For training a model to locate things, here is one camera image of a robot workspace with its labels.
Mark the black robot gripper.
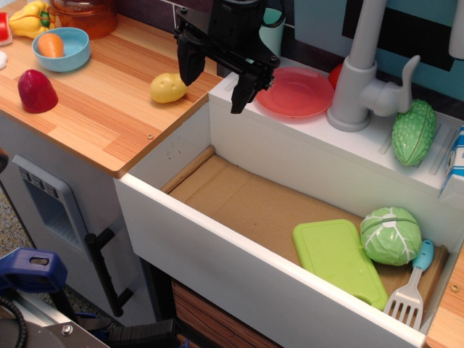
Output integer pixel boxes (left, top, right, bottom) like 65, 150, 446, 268
175, 1, 280, 114

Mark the yellow toy potato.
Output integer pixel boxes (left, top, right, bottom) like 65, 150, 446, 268
150, 72, 188, 104

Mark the pink plastic plate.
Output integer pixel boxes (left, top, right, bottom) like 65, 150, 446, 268
256, 67, 334, 118

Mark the teal plastic cup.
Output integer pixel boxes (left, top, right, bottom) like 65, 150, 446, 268
260, 8, 286, 58

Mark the red toy tomato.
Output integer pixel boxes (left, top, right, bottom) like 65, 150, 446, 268
328, 63, 344, 89

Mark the orange transparent pot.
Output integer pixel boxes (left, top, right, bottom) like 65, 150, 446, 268
49, 0, 117, 40

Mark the grey toy faucet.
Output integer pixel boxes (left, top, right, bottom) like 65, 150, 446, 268
327, 1, 421, 132

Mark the blue plastic bowl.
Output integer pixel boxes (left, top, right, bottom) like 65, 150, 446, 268
32, 28, 91, 73

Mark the orange toy carrot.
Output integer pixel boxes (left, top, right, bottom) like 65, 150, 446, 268
37, 33, 65, 58

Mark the dark red toy vegetable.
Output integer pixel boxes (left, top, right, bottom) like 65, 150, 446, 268
17, 70, 59, 113

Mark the yellow toy bell pepper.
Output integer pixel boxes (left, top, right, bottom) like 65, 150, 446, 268
8, 1, 56, 39

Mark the green toy bitter gourd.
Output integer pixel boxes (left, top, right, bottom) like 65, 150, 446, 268
391, 99, 436, 166

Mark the white toy sink basin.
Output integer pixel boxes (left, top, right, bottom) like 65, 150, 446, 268
115, 73, 463, 347

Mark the grey toy oven door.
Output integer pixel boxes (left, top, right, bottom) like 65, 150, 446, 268
13, 154, 91, 261

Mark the lime green cutting board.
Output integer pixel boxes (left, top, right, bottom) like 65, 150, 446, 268
292, 219, 389, 311

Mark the red white toy item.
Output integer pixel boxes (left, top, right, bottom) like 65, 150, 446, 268
0, 12, 13, 46

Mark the green toy cabbage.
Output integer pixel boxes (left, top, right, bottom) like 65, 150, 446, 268
360, 207, 422, 266

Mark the blue white milk carton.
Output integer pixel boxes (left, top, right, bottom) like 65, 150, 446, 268
439, 127, 463, 210

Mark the blue clamp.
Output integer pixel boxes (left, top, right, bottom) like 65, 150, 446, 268
1, 247, 67, 294

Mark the black cabinet door handle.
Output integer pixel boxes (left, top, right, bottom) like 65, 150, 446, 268
84, 228, 133, 318

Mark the grey spatula blue handle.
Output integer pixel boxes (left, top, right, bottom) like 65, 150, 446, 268
384, 239, 434, 331

